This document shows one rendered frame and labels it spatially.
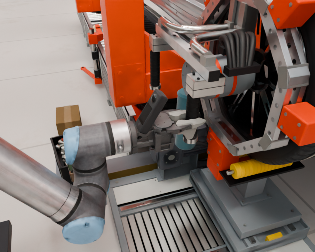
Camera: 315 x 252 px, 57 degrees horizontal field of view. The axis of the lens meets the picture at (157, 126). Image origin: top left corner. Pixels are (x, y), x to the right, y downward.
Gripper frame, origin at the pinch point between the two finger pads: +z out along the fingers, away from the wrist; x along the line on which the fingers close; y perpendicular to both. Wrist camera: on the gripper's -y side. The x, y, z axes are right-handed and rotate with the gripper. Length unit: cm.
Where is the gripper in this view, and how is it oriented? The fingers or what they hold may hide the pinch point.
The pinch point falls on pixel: (199, 116)
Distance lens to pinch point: 82.1
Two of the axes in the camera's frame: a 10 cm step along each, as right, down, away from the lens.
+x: 3.1, 5.5, -7.8
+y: 0.0, 8.2, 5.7
